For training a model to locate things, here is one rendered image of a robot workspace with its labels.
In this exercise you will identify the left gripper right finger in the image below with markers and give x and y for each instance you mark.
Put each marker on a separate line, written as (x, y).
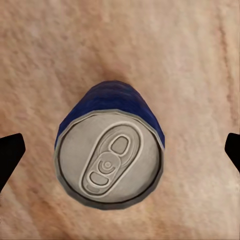
(232, 149)

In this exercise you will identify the can of soda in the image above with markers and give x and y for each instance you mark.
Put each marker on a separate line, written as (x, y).
(109, 152)

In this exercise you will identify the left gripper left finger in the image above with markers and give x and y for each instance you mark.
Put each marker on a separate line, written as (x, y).
(12, 148)

